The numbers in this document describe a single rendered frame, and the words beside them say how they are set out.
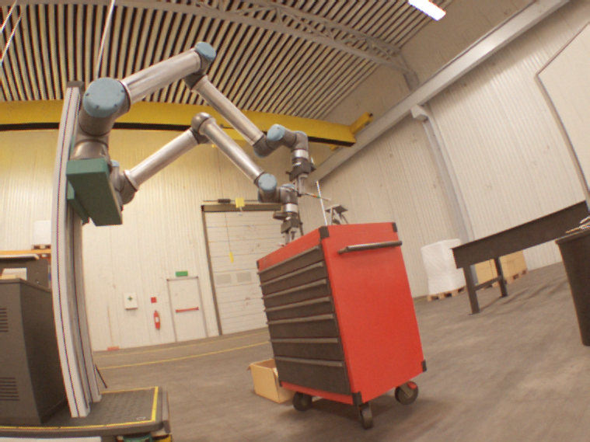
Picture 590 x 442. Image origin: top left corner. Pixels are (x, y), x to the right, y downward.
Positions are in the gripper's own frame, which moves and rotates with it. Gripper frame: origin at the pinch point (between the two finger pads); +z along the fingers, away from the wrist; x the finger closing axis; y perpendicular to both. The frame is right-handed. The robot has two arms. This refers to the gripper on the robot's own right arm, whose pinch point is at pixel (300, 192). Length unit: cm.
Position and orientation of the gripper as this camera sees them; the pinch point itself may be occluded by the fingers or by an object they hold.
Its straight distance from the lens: 160.6
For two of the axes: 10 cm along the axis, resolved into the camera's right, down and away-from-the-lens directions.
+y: -8.5, -1.8, -5.0
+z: 0.1, 9.3, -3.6
